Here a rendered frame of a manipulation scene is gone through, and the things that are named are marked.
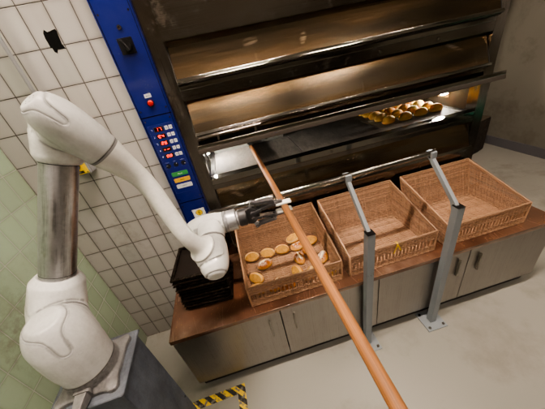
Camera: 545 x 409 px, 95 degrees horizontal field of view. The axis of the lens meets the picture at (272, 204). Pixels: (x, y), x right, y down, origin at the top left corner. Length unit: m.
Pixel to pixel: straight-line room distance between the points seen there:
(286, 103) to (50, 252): 1.21
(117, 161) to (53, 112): 0.17
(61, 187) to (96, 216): 0.83
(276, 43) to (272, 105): 0.29
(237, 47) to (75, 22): 0.68
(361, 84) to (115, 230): 1.70
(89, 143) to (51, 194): 0.25
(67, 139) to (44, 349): 0.54
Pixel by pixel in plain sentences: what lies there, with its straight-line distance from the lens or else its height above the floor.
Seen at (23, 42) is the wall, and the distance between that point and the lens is 1.62.
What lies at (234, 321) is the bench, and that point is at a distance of 1.50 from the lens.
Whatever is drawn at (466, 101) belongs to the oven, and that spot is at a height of 1.23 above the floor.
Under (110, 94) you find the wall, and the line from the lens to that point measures 1.52.
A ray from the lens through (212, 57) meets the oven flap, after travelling 1.44.
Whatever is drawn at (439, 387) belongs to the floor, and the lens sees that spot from 1.99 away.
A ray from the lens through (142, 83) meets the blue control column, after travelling 1.44.
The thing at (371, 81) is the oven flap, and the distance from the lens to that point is 1.69.
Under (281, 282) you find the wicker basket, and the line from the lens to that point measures 1.43.
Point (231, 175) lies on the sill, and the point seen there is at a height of 1.17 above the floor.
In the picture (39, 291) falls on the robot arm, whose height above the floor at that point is 1.28.
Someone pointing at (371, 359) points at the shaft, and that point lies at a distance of 0.63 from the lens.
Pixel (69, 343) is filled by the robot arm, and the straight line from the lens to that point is 0.95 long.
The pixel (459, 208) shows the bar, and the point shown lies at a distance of 1.53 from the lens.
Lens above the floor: 1.77
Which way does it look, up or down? 31 degrees down
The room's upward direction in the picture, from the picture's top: 12 degrees counter-clockwise
